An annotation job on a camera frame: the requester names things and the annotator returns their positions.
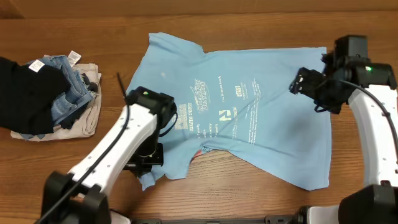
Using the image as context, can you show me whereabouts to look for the light blue t-shirt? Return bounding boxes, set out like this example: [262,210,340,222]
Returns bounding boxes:
[129,33,331,190]

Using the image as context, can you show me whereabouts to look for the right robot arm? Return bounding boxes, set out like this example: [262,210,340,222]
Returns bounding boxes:
[286,35,397,224]

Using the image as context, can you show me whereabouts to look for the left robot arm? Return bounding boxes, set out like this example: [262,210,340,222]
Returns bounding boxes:
[37,86,177,223]

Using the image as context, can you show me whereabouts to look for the beige folded garment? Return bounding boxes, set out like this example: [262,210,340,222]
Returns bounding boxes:
[11,63,102,142]

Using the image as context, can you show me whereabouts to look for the blue denim jeans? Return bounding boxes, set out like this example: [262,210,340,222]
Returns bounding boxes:
[22,55,95,128]

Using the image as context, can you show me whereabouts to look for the black folded garment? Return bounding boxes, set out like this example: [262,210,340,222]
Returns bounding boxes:
[1,57,70,135]

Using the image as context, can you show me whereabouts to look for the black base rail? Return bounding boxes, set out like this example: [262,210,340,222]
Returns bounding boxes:
[131,206,310,224]

